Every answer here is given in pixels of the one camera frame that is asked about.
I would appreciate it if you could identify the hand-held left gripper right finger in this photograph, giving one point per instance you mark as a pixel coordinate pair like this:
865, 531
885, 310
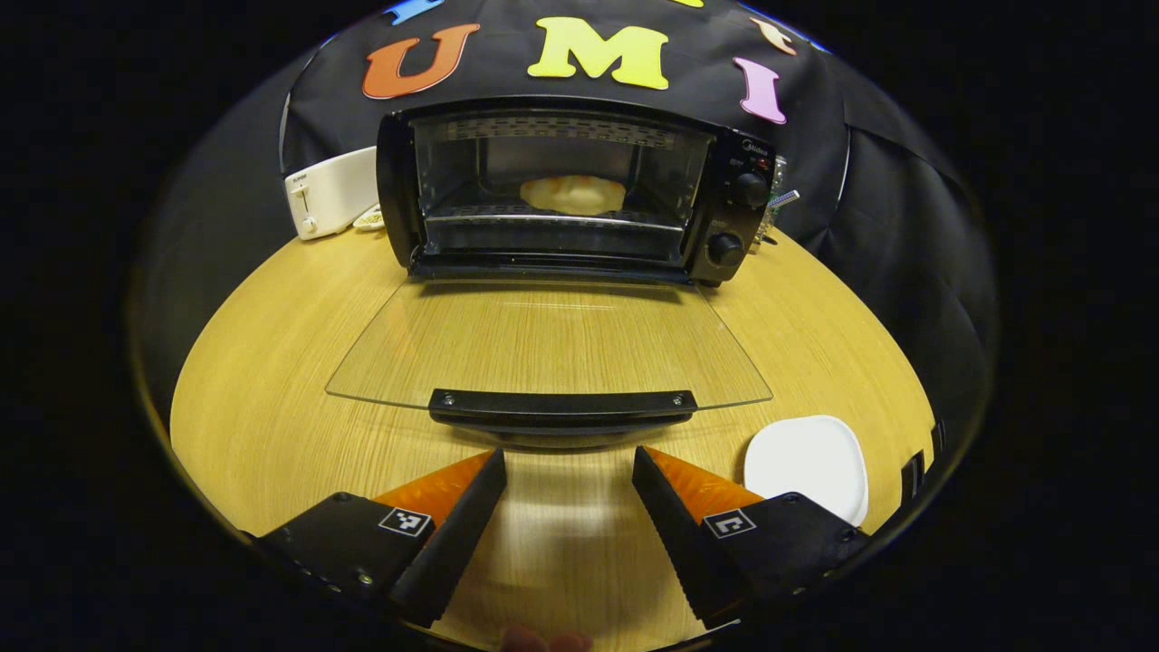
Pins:
679, 534

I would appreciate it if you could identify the white toaster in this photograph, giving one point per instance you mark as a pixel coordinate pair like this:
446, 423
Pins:
330, 195

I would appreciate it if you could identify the small white object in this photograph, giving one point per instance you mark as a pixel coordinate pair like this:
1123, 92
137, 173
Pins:
368, 218

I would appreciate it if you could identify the black electric oven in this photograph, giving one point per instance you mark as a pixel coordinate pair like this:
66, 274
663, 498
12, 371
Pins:
733, 226

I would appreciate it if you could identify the golden croissant bread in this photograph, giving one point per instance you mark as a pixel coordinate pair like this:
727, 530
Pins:
572, 195

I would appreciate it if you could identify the white plate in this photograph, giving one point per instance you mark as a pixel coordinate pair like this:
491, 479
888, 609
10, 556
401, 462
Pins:
806, 462

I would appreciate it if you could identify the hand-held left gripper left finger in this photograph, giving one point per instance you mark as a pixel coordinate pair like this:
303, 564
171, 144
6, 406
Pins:
453, 543

